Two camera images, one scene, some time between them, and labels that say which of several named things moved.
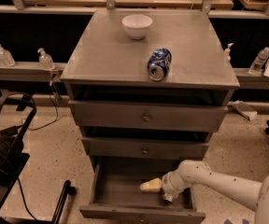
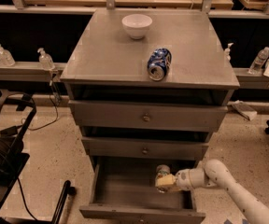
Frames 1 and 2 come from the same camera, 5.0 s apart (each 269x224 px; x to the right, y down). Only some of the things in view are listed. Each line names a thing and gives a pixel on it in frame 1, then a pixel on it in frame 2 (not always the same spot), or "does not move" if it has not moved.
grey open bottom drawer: (118, 198) does not move
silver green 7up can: (168, 197) → (161, 171)
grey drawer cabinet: (146, 88) does not move
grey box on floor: (245, 110) does not move
